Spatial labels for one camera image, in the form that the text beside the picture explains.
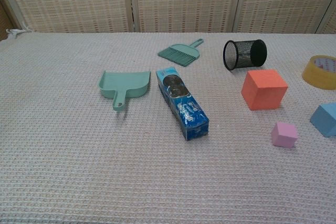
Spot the small pink foam cube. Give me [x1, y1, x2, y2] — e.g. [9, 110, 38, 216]
[271, 121, 299, 148]

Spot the medium blue foam cube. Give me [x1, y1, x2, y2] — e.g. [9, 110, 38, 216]
[309, 102, 336, 138]

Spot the blue cookie box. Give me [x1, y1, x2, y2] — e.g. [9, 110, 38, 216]
[155, 67, 210, 142]

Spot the green plastic dustpan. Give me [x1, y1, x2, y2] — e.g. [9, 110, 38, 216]
[99, 70, 152, 112]

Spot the green hand brush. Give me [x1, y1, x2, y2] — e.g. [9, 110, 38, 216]
[157, 38, 204, 67]

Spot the black mesh pen holder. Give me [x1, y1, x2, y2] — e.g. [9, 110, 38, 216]
[223, 39, 268, 72]

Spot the large orange foam cube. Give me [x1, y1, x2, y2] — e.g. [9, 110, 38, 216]
[241, 69, 289, 111]

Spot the woven folding screen panel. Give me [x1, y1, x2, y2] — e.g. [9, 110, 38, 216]
[130, 0, 245, 34]
[0, 0, 133, 34]
[316, 0, 336, 35]
[235, 0, 336, 35]

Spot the white woven tablecloth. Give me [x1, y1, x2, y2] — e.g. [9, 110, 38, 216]
[0, 28, 336, 224]

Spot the clear yellowish tape roll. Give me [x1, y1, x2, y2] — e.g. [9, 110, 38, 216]
[301, 55, 336, 91]

